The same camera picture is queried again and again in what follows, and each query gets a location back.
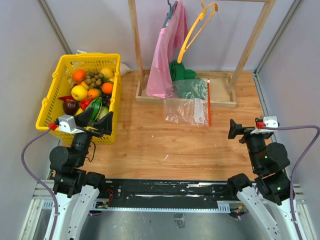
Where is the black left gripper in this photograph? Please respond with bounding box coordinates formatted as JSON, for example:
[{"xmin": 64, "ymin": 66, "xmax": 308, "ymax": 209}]
[{"xmin": 71, "ymin": 107, "xmax": 113, "ymax": 166}]

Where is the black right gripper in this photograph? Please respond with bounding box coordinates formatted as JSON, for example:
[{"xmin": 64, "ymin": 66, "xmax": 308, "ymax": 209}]
[{"xmin": 228, "ymin": 118, "xmax": 269, "ymax": 171}]

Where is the yellow apple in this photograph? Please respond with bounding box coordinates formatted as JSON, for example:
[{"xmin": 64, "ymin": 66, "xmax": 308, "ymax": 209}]
[{"xmin": 71, "ymin": 85, "xmax": 88, "ymax": 102}]

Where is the orange fruit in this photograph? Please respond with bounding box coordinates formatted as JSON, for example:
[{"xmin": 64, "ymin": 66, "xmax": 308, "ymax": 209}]
[
  {"xmin": 87, "ymin": 88, "xmax": 102, "ymax": 100},
  {"xmin": 101, "ymin": 82, "xmax": 114, "ymax": 95},
  {"xmin": 72, "ymin": 69, "xmax": 86, "ymax": 83}
]

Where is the clear zip top bag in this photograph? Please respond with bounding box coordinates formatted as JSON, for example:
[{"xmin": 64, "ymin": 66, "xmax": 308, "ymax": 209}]
[{"xmin": 164, "ymin": 78, "xmax": 212, "ymax": 127}]

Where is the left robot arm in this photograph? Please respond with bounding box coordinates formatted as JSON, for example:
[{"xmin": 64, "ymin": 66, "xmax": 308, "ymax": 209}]
[{"xmin": 44, "ymin": 107, "xmax": 114, "ymax": 240}]

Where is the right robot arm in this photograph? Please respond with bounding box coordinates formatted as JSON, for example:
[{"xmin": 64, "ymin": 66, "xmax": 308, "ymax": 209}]
[{"xmin": 226, "ymin": 116, "xmax": 307, "ymax": 240}]

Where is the green cabbage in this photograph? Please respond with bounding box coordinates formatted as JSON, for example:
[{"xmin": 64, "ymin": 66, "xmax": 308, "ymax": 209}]
[{"xmin": 96, "ymin": 106, "xmax": 109, "ymax": 121}]

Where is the yellow banana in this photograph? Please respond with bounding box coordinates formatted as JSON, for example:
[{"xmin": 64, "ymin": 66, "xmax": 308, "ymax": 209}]
[{"xmin": 74, "ymin": 108, "xmax": 84, "ymax": 116}]

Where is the red bell pepper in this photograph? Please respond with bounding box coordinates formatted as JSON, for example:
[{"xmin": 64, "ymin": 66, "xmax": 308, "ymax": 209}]
[{"xmin": 79, "ymin": 98, "xmax": 92, "ymax": 111}]

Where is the dark red apple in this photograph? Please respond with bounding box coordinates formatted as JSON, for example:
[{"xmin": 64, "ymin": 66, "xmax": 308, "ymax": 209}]
[{"xmin": 62, "ymin": 99, "xmax": 79, "ymax": 116}]

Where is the dark grape bunch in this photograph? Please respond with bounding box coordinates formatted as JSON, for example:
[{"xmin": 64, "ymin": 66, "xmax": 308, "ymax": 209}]
[{"xmin": 101, "ymin": 94, "xmax": 112, "ymax": 109}]

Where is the red chili pepper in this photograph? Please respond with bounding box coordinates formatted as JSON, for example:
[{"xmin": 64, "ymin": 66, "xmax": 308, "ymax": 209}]
[{"xmin": 58, "ymin": 95, "xmax": 74, "ymax": 101}]

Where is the brown longan bunch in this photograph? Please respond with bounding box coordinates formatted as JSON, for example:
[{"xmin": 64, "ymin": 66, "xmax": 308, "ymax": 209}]
[{"xmin": 84, "ymin": 71, "xmax": 105, "ymax": 89}]

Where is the yellow plastic basket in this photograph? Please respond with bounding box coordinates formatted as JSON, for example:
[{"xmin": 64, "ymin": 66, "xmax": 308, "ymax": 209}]
[{"xmin": 35, "ymin": 52, "xmax": 122, "ymax": 144}]

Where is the wooden clothes rack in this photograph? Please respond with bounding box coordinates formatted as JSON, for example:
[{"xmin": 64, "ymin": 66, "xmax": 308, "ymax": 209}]
[{"xmin": 128, "ymin": 0, "xmax": 275, "ymax": 109}]

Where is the yellow lemon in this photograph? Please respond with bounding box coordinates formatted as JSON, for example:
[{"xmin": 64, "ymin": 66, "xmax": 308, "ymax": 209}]
[{"xmin": 100, "ymin": 67, "xmax": 114, "ymax": 79}]

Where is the green cloth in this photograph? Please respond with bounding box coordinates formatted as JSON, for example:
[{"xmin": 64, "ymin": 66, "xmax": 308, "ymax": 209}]
[{"xmin": 169, "ymin": 61, "xmax": 208, "ymax": 100}]

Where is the pink shirt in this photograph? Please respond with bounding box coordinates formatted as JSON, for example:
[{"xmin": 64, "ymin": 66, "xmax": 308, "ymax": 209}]
[{"xmin": 146, "ymin": 0, "xmax": 189, "ymax": 99}]

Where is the yellow clothes hanger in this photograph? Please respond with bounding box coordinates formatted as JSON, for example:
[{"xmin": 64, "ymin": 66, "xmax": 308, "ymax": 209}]
[{"xmin": 176, "ymin": 0, "xmax": 219, "ymax": 64}]

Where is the grey clothes hanger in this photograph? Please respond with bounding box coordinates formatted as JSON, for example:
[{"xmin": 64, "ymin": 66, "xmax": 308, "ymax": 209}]
[{"xmin": 162, "ymin": 0, "xmax": 178, "ymax": 28}]

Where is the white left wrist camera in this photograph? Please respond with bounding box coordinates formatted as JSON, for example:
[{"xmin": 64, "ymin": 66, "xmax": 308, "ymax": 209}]
[{"xmin": 48, "ymin": 114, "xmax": 77, "ymax": 134}]

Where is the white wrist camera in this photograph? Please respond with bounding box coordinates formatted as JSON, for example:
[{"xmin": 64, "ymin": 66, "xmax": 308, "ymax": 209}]
[
  {"xmin": 255, "ymin": 115, "xmax": 279, "ymax": 132},
  {"xmin": 48, "ymin": 114, "xmax": 77, "ymax": 134}
]

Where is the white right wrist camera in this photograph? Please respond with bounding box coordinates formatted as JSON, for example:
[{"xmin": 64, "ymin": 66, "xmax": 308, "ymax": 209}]
[{"xmin": 255, "ymin": 115, "xmax": 279, "ymax": 132}]

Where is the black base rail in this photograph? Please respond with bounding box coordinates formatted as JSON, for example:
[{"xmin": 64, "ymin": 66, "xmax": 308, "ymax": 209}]
[{"xmin": 92, "ymin": 179, "xmax": 242, "ymax": 213}]

